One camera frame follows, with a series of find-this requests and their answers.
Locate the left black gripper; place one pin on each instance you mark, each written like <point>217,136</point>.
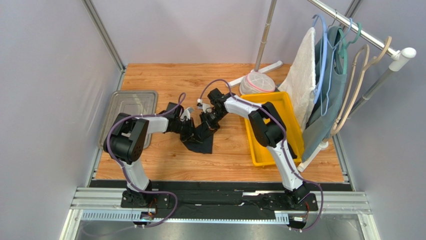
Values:
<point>190,133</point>

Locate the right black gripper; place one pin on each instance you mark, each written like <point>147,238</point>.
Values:
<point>210,117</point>

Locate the black paper napkin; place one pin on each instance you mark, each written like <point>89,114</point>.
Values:
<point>206,143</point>

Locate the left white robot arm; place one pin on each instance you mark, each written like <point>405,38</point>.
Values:
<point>126,139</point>

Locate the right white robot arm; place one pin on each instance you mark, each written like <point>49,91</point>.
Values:
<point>269,131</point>

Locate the silver metal tray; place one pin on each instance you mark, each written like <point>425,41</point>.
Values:
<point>131,102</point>

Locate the white mesh bowl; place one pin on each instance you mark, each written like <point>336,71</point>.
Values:
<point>256,83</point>

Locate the yellow plastic bin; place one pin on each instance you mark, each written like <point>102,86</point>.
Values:
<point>260,155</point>

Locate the white towel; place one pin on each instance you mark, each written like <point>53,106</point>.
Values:
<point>300,81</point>

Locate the blue hanger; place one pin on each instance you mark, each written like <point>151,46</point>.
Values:
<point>322,56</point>

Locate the beige hanger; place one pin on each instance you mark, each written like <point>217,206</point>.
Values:
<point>366,66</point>
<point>349,90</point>

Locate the teal garment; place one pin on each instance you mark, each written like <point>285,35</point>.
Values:
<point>317,130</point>

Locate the green hanger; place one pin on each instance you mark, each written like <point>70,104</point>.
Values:
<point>347,43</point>

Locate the metal clothes rack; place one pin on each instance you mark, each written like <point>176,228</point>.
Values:
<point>400,59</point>

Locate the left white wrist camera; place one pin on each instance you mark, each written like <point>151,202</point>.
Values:
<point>186,114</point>

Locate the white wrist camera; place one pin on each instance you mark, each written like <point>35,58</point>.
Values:
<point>205,107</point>
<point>186,114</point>

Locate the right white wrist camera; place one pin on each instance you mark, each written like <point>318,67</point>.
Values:
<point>205,107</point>

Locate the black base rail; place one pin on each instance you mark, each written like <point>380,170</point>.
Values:
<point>218,200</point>

